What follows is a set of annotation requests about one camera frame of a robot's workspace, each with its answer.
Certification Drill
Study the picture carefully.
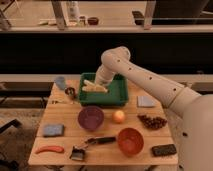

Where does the purple bowl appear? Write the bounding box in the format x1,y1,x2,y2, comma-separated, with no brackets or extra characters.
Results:
78,106,104,131

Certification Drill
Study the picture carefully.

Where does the dark bowl on shelf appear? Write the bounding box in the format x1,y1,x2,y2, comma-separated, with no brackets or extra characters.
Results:
87,17,99,25

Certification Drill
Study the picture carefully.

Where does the blue sponge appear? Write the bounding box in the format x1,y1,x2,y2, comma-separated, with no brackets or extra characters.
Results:
43,124,64,137

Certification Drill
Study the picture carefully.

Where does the black sponge block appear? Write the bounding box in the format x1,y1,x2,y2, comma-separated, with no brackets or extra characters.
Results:
151,144,177,157

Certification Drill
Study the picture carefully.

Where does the black handled spatula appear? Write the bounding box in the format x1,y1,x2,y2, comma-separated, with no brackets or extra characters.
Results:
70,136,116,161

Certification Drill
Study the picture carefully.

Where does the red bowl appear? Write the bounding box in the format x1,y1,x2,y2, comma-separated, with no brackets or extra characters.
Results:
117,128,144,157

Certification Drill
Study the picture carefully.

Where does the bunch of dark grapes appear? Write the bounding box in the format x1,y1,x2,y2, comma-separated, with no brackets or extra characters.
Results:
138,115,167,130

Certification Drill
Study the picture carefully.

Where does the grey cloth square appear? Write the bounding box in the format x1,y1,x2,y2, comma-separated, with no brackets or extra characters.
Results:
137,96,155,107

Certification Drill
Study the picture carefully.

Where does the yellow apple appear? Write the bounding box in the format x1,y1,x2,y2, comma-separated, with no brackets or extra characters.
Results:
112,110,125,123

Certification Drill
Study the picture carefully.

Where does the small jar on shelf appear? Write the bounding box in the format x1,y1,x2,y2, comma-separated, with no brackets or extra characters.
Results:
79,16,86,26

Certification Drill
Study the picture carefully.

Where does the small metal cup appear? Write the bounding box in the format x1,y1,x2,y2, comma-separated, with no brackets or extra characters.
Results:
65,87,77,99

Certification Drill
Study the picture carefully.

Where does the green plastic tray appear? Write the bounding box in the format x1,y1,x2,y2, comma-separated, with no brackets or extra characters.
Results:
78,73,129,106

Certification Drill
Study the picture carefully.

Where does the yellow banana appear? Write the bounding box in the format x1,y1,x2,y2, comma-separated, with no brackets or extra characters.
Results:
82,80,108,93

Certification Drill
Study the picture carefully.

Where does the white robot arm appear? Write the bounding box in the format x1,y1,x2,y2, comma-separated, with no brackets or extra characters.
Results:
95,46,213,171

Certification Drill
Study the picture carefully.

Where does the clear bottle on shelf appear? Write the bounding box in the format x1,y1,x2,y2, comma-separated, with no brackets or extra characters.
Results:
66,0,80,25

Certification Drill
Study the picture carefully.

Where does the orange carrot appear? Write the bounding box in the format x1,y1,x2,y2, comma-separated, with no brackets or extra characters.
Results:
35,145,64,154

